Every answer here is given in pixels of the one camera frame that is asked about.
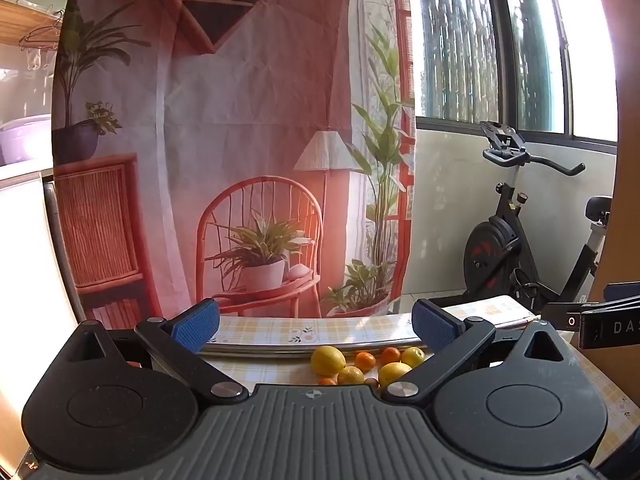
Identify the window with dark frame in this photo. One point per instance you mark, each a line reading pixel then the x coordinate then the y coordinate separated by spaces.
pixel 460 50

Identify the brown cardboard board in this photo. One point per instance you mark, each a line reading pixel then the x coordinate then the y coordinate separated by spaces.
pixel 625 160

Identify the black exercise bike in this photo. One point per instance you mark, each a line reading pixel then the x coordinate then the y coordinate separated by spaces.
pixel 492 255

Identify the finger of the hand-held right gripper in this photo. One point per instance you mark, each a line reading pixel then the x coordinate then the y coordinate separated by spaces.
pixel 622 292
pixel 562 317

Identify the orange tangerine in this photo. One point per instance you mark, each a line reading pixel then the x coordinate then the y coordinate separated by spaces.
pixel 365 360
pixel 391 355
pixel 327 381

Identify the metal clothes hanger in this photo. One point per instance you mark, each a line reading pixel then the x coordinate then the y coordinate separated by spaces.
pixel 40 35

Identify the wooden shelf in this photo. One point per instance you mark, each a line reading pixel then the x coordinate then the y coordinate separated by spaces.
pixel 25 20

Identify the large yellow lemon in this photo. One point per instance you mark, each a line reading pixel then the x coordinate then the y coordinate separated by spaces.
pixel 327 360

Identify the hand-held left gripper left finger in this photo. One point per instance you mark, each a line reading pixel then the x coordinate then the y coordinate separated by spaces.
pixel 195 325

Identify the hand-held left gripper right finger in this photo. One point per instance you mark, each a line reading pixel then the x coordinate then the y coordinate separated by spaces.
pixel 437 327

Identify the white kitchen counter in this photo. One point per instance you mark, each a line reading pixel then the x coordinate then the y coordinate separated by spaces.
pixel 25 260

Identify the purple plastic basin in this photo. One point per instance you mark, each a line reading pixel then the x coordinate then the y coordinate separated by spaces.
pixel 25 137

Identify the printed room scene backdrop cloth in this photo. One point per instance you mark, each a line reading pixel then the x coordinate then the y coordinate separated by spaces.
pixel 250 85

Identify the long metal pole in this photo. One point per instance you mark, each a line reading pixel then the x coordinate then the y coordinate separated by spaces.
pixel 270 351

